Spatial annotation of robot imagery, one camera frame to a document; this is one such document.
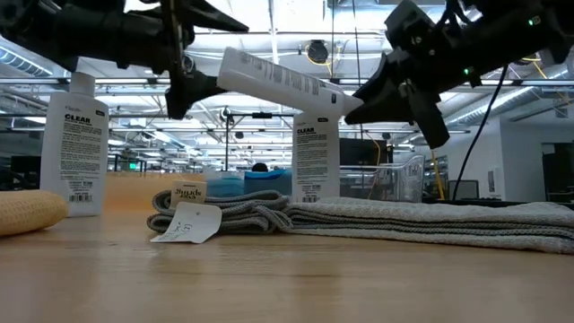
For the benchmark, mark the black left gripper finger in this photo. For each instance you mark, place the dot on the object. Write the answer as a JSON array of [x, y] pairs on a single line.
[[188, 92], [211, 20]]

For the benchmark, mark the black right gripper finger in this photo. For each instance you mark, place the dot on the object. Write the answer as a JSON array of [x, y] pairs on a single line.
[[381, 85], [403, 107]]

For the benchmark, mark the white CLEAR label bottle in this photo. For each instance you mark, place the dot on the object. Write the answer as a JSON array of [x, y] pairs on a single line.
[[278, 81], [314, 161], [74, 143]]

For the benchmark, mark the beige Suuds label card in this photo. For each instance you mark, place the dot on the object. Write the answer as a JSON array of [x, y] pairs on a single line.
[[188, 194]]

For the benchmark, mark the light grey cloth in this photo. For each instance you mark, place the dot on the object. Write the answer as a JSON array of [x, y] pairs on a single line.
[[448, 224]]

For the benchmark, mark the white handwritten paper tag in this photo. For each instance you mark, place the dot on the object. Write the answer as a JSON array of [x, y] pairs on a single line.
[[193, 222]]

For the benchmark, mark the dark grey microfiber cloth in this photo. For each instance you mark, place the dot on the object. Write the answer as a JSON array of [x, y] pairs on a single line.
[[242, 211]]

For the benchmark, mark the yellow waffle cloth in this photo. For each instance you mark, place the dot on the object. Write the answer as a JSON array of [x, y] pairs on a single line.
[[27, 211]]

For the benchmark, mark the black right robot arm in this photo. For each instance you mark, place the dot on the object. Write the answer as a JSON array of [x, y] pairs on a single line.
[[515, 31]]

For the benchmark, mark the long ceiling light bar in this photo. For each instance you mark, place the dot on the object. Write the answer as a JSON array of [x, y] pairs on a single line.
[[125, 81]]

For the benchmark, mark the black monitor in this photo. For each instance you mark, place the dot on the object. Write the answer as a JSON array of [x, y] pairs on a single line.
[[363, 152]]

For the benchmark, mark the clear plastic bin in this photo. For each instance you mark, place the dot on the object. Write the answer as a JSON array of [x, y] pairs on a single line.
[[403, 179]]

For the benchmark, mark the frosted translucent bin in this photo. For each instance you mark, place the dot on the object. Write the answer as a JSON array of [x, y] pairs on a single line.
[[213, 172]]

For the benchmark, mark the green exit sign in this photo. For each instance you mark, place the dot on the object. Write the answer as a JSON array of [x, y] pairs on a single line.
[[133, 166]]

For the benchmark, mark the grey monitor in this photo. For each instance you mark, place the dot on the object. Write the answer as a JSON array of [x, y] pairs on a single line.
[[466, 189]]

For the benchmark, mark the person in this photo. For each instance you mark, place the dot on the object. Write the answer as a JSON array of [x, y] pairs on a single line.
[[259, 167]]

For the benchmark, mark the dark doorway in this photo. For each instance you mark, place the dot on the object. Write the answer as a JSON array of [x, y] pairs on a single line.
[[558, 175]]

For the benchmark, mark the black metal frame rig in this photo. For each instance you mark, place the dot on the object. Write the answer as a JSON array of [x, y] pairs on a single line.
[[262, 116]]

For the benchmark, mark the silver ventilation duct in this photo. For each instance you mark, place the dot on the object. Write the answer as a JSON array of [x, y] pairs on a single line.
[[22, 60], [498, 107]]

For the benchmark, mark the white wall box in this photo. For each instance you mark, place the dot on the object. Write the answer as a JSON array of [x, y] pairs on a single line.
[[491, 181]]

